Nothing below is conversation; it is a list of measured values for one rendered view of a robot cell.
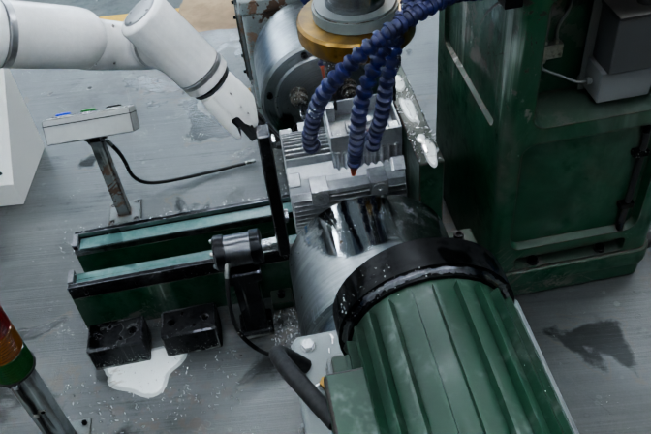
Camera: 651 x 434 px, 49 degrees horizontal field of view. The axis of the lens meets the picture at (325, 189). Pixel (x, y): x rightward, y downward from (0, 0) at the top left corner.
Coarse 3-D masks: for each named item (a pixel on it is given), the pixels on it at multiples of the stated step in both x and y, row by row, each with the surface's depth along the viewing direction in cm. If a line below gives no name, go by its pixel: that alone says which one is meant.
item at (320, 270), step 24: (336, 216) 102; (360, 216) 100; (384, 216) 100; (408, 216) 101; (432, 216) 105; (312, 240) 102; (336, 240) 99; (360, 240) 97; (384, 240) 97; (408, 240) 97; (312, 264) 100; (336, 264) 96; (312, 288) 98; (336, 288) 94; (312, 312) 96
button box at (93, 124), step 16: (80, 112) 140; (96, 112) 139; (112, 112) 139; (128, 112) 139; (48, 128) 138; (64, 128) 138; (80, 128) 139; (96, 128) 139; (112, 128) 139; (128, 128) 140; (48, 144) 139
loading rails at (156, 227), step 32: (128, 224) 137; (160, 224) 138; (192, 224) 137; (224, 224) 137; (256, 224) 138; (288, 224) 140; (96, 256) 137; (128, 256) 138; (160, 256) 140; (192, 256) 131; (288, 256) 131; (96, 288) 128; (128, 288) 129; (160, 288) 131; (192, 288) 132; (224, 288) 134; (288, 288) 136; (96, 320) 134
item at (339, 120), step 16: (336, 112) 125; (368, 112) 126; (336, 128) 123; (368, 128) 121; (400, 128) 118; (336, 144) 118; (384, 144) 119; (400, 144) 120; (336, 160) 120; (368, 160) 121; (384, 160) 121
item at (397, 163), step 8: (280, 136) 128; (392, 160) 120; (400, 160) 120; (392, 168) 120; (400, 168) 120; (288, 176) 119; (296, 176) 119; (288, 184) 120; (296, 184) 119; (296, 232) 127
